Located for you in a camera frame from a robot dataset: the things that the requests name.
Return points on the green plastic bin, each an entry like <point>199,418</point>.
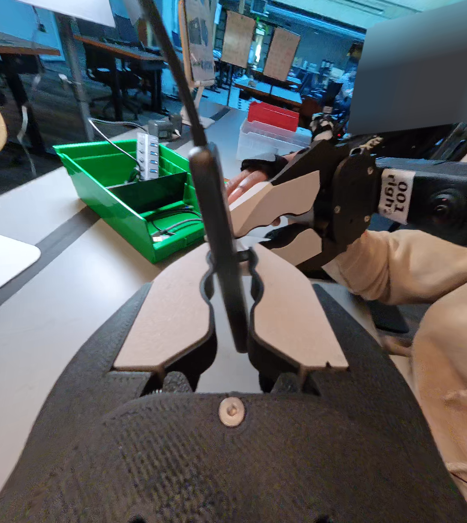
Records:
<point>106,200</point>

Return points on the white studio light on stand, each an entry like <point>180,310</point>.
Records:
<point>74,10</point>

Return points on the person's right forearm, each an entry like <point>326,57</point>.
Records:
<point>401,265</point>

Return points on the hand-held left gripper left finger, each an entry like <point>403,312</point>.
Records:
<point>168,322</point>

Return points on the grey table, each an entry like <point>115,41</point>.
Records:
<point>274,94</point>

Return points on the person's right hand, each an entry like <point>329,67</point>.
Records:
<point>245,182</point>

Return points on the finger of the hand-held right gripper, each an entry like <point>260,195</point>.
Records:
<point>298,245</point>
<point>274,200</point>

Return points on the silver USB hub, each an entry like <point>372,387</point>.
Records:
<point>148,155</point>

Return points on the dark office desk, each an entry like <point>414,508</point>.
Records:
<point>12,45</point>
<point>119,49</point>

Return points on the brown notice board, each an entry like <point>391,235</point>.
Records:
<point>282,53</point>
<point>238,39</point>

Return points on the clear plastic bin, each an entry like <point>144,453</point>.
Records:
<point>270,143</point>

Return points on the black bin divider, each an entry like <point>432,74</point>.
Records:
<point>147,192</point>

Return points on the grey power adapter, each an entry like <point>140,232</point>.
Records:
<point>162,128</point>

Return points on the person's beige hoodie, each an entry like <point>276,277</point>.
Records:
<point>462,367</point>

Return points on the red plastic bin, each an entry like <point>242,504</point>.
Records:
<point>272,116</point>

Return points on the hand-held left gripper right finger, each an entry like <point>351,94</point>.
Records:
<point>294,322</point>

